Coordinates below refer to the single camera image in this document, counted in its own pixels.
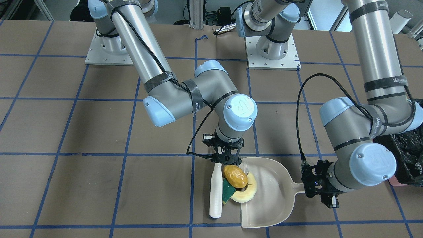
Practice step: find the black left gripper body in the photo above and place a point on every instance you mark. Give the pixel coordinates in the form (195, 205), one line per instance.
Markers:
(325, 183)

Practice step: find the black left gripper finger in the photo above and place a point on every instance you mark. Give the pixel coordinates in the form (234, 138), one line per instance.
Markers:
(330, 200)

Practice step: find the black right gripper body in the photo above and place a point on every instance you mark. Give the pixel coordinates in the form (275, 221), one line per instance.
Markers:
(208, 140)

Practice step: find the brown toy potato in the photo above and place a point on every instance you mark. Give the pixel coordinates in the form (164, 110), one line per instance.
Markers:
(235, 176)

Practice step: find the green yellow sponge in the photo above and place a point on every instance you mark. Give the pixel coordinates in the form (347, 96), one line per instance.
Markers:
(227, 191)

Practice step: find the beige plastic dustpan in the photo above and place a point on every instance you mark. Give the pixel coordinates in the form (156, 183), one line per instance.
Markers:
(274, 201)

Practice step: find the beige hand brush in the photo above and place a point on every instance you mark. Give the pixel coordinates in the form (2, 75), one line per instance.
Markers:
(216, 192)

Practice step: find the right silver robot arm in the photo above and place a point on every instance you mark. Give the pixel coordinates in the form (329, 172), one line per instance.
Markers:
(168, 99)

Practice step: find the pink bin with black liner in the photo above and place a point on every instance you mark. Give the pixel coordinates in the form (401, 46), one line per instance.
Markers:
(407, 149)

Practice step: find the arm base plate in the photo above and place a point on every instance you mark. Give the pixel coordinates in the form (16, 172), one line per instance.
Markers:
(107, 51)
(267, 55)

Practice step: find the aluminium frame post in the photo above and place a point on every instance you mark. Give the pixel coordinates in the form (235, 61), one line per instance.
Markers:
(196, 14)

